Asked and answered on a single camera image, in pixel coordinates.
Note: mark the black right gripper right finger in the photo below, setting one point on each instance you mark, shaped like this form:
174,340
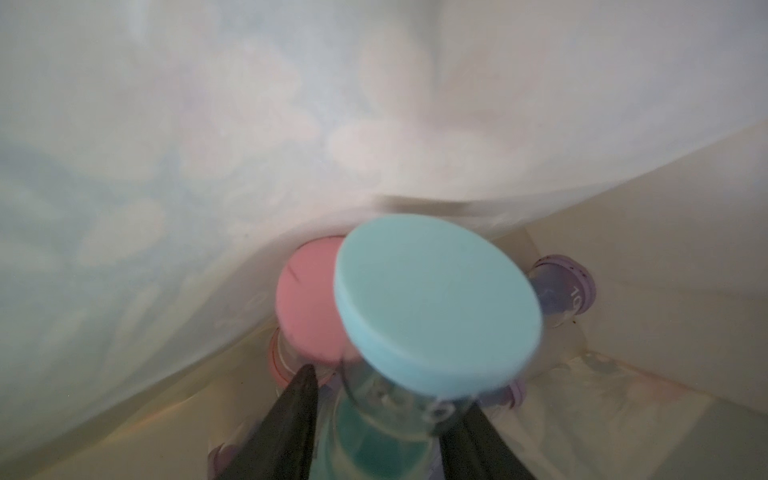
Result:
472,449

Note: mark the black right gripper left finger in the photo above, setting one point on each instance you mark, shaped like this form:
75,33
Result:
283,445

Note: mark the pink hourglass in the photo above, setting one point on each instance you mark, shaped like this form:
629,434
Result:
310,330

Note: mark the green hourglass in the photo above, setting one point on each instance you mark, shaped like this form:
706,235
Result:
435,316

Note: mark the purple hourglass cluster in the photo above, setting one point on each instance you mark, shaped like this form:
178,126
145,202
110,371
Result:
564,288

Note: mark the cream floral canvas tote bag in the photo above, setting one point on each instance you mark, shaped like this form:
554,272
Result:
159,158

